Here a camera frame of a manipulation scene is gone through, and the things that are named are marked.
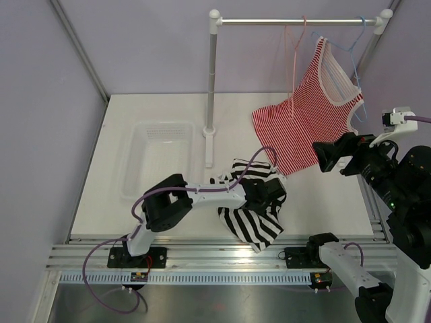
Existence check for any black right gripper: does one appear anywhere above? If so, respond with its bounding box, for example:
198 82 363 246
312 129 409 209

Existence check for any black white striped tank top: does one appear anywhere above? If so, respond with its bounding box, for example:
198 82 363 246
210 158 287 253

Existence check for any pink wire hanger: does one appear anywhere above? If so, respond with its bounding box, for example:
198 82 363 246
284 15 307 121

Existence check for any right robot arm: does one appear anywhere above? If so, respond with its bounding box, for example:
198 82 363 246
305 133 430 322

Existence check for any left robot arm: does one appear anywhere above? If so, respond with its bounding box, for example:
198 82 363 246
107 174 287 268

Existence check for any red white striped tank top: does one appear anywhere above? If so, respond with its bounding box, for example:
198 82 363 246
252 37 364 175

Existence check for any clear plastic basket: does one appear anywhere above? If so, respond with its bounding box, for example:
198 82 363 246
119 120 196 202

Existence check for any silver white clothes rack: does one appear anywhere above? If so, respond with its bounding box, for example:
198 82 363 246
203 8 395 168

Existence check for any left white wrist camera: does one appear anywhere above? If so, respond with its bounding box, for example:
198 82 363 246
269 166 287 180

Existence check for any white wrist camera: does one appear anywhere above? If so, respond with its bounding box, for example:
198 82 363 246
370 106 418 148
269 166 287 180

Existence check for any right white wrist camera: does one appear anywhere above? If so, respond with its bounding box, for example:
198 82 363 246
370 106 418 148

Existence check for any blue wire hanger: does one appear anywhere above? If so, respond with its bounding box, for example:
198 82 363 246
310 15 368 124

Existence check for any white slotted cable duct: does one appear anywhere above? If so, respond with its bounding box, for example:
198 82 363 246
59 272 314 285

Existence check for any right aluminium frame post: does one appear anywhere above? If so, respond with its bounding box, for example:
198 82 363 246
351 0 403 85

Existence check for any aluminium frame post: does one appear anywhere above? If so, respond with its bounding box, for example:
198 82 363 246
351 0 403 85
48 0 110 106

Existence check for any aluminium mounting rail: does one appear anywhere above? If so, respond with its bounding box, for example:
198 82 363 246
46 237 397 272

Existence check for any left aluminium frame post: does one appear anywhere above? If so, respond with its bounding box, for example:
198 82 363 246
48 0 110 106

